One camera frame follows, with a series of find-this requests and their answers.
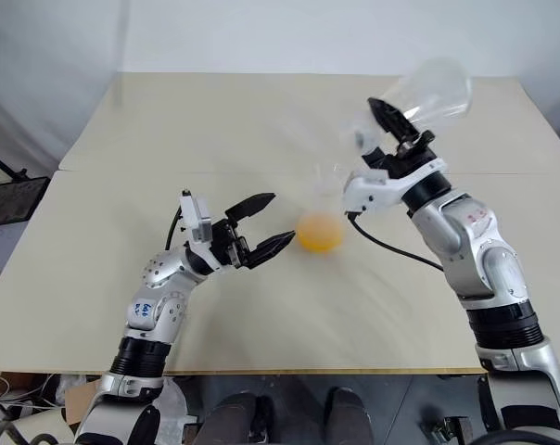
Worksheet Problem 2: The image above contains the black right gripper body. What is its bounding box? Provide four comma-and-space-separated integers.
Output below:
361, 131, 438, 180

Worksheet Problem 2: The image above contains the white plastic bag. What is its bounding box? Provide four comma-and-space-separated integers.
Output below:
158, 377, 189, 445

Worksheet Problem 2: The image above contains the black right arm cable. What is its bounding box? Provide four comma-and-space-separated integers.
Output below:
345, 210, 446, 273

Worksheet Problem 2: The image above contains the black metal caster frame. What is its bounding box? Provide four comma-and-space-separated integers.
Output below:
426, 413, 472, 445

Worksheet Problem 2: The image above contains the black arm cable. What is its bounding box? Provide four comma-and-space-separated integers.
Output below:
165, 203, 186, 254
345, 210, 446, 273

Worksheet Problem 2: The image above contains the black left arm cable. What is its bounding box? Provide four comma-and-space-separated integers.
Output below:
165, 203, 186, 254

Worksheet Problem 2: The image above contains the large clear conical flask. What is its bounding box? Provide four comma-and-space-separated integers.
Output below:
337, 56, 475, 157

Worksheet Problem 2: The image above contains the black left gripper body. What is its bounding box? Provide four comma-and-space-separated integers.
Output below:
210, 217, 253, 271

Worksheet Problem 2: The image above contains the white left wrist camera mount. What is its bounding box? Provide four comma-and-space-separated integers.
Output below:
178, 188, 215, 245

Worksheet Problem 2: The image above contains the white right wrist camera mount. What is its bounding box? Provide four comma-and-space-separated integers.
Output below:
342, 157, 448, 216

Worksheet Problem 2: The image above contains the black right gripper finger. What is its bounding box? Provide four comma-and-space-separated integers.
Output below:
367, 96, 423, 146

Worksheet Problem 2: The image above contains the brown cardboard box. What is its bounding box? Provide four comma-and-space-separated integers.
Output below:
63, 375, 101, 426

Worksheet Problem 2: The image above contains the clear plastic cup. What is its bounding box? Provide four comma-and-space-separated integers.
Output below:
295, 161, 348, 255

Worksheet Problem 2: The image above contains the black tablet screen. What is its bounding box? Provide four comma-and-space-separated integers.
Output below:
0, 175, 50, 229

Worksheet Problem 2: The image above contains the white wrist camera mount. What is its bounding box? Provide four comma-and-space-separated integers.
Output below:
178, 188, 215, 245
342, 157, 448, 216

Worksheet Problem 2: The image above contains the dark rounded shape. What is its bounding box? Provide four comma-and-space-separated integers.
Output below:
327, 387, 384, 445
199, 391, 263, 445

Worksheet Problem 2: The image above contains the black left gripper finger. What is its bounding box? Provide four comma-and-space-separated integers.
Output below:
245, 229, 298, 271
223, 191, 278, 221

